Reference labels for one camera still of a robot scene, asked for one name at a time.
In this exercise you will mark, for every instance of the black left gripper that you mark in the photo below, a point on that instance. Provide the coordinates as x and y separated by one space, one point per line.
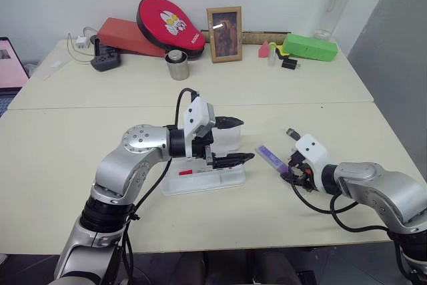
203 146

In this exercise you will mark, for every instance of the wooden picture frame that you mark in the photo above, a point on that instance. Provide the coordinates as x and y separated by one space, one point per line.
225 34

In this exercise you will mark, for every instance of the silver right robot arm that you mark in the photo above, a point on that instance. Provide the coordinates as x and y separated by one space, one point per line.
383 188

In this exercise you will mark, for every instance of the red cardboard box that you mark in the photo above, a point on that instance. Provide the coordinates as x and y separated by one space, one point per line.
123 34

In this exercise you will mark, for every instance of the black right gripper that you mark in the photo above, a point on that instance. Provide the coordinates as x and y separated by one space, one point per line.
299 169

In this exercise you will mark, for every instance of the silver metal tin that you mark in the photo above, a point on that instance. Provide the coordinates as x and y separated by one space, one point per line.
177 64

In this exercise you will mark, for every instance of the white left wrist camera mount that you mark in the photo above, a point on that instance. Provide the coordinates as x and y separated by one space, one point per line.
195 116

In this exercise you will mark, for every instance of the black power strip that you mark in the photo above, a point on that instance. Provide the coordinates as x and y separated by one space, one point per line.
106 61

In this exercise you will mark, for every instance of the purple marker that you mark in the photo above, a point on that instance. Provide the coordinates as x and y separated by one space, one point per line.
270 159

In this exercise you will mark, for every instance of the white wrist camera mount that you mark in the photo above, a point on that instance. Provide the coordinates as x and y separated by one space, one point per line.
195 116
312 151

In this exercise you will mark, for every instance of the yellow block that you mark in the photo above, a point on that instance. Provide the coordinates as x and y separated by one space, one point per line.
282 50

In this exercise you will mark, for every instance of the open laptop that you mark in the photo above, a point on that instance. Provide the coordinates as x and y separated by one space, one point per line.
10 64

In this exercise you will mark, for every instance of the clear bottle with green lid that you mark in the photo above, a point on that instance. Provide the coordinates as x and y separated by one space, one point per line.
335 8

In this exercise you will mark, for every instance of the red paddle case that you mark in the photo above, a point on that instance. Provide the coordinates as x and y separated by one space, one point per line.
166 21

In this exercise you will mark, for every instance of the clear small tube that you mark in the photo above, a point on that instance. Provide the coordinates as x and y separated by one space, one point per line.
272 56

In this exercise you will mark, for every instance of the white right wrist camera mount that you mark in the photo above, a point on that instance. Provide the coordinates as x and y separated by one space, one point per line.
312 151

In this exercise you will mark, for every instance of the green rectangular box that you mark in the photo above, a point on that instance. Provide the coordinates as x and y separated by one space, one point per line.
310 48

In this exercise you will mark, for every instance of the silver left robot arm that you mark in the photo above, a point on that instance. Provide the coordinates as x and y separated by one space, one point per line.
113 171

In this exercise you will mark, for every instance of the long wooden strip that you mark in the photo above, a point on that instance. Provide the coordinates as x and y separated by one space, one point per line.
257 37

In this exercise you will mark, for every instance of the pink house-shaped block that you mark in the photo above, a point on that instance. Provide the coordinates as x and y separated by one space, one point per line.
264 50

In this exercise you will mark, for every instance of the clear plastic pencil case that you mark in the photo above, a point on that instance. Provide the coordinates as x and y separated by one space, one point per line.
203 181

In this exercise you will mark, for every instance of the white charger plug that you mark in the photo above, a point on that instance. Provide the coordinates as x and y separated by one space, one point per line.
82 42

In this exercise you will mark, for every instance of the black power adapter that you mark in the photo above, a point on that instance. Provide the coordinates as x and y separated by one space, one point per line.
290 64

